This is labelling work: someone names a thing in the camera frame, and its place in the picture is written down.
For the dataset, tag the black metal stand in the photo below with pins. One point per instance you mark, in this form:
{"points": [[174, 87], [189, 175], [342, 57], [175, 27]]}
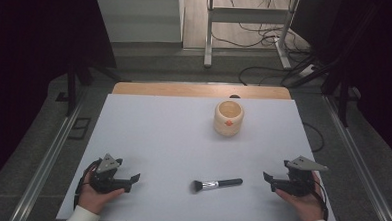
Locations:
{"points": [[343, 100], [72, 88]]}

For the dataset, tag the dark curtain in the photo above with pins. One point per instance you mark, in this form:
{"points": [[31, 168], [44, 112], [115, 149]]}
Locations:
{"points": [[382, 65], [29, 66]]}

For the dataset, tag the white cabinet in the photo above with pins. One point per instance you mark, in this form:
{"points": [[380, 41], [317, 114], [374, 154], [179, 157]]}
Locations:
{"points": [[138, 18]]}

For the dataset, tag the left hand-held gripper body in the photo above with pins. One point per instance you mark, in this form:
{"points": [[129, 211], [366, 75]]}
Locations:
{"points": [[106, 180]]}

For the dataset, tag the person's left hand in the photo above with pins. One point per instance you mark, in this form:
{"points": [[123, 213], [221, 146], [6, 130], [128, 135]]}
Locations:
{"points": [[93, 199]]}

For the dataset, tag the white power strip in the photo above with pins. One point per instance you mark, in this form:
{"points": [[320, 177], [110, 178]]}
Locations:
{"points": [[307, 70]]}

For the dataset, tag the metal floor rail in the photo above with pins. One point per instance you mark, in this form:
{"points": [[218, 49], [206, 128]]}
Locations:
{"points": [[44, 170], [365, 171]]}

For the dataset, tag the person's right hand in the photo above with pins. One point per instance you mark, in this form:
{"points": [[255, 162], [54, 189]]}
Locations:
{"points": [[305, 205]]}

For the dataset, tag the white metal desk frame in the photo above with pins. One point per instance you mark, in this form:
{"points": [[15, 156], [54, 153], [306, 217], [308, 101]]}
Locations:
{"points": [[248, 16]]}

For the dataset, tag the round wooden cup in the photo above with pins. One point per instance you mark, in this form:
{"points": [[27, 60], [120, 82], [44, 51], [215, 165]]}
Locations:
{"points": [[228, 123]]}

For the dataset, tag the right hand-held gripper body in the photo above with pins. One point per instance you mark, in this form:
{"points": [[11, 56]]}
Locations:
{"points": [[295, 186]]}

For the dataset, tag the wooden table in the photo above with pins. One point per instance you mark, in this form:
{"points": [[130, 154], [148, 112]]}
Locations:
{"points": [[171, 89]]}

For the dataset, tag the white table mat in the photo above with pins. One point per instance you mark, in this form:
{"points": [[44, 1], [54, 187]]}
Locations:
{"points": [[169, 139]]}

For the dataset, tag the black rectangular floor frame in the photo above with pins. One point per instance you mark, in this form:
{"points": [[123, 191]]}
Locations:
{"points": [[79, 128]]}

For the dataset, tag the black makeup brush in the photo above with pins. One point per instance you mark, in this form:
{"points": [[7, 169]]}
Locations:
{"points": [[217, 184]]}

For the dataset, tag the small black table grommet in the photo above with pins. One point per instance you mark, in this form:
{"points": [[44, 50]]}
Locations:
{"points": [[234, 96]]}

